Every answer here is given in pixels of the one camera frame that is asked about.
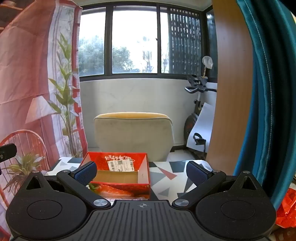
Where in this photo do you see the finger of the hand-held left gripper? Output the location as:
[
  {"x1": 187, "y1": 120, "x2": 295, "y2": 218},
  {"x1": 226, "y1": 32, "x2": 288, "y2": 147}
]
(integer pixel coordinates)
[{"x1": 0, "y1": 143, "x2": 17, "y2": 163}]

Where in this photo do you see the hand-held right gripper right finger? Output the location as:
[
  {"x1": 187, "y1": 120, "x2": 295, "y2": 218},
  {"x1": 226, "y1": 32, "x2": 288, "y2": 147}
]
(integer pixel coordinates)
[{"x1": 172, "y1": 161, "x2": 264, "y2": 210}]

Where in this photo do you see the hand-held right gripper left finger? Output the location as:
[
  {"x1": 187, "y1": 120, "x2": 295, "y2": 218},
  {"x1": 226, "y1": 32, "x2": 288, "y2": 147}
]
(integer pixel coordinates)
[{"x1": 20, "y1": 161, "x2": 111, "y2": 210}]

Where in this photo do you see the red strawberry print box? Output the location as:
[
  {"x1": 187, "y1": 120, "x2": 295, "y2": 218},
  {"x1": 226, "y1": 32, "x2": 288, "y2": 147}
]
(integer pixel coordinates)
[{"x1": 79, "y1": 152, "x2": 151, "y2": 200}]

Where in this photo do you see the white leaning board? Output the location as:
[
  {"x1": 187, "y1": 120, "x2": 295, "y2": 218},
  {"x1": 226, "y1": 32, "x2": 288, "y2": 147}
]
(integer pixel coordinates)
[{"x1": 187, "y1": 102, "x2": 217, "y2": 155}]

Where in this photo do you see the black exercise bike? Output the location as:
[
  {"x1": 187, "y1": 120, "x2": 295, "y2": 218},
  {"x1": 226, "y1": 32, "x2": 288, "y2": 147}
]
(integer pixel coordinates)
[{"x1": 184, "y1": 74, "x2": 218, "y2": 154}]

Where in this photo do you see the beige upholstered chair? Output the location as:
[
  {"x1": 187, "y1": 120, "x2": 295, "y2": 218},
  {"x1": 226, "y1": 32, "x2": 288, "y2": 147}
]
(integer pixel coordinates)
[{"x1": 94, "y1": 112, "x2": 175, "y2": 162}]

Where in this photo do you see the printed pink backdrop cloth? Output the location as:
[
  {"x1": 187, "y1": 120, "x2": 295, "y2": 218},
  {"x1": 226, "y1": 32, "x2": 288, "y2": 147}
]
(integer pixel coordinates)
[{"x1": 0, "y1": 0, "x2": 89, "y2": 241}]

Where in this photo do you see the brown wooden panel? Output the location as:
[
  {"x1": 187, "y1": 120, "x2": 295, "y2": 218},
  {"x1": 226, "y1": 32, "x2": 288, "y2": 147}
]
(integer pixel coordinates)
[{"x1": 205, "y1": 0, "x2": 255, "y2": 176}]

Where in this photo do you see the red crumpled bag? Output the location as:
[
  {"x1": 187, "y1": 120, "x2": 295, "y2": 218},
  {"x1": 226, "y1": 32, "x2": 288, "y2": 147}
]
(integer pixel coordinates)
[{"x1": 275, "y1": 188, "x2": 296, "y2": 229}]

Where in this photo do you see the teal curtain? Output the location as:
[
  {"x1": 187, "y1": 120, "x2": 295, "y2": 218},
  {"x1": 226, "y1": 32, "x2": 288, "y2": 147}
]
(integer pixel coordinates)
[{"x1": 232, "y1": 0, "x2": 296, "y2": 205}]

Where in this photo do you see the small white round lamp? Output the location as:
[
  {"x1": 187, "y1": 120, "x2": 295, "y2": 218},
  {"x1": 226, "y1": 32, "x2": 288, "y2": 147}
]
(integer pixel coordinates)
[{"x1": 202, "y1": 56, "x2": 213, "y2": 78}]

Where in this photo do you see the black framed window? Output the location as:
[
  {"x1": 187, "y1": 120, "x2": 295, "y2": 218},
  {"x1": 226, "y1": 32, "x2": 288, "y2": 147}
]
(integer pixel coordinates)
[{"x1": 79, "y1": 5, "x2": 218, "y2": 82}]

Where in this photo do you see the wooden shelf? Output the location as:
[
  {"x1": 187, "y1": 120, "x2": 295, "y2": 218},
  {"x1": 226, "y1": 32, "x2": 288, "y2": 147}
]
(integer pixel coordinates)
[{"x1": 0, "y1": 0, "x2": 30, "y2": 29}]

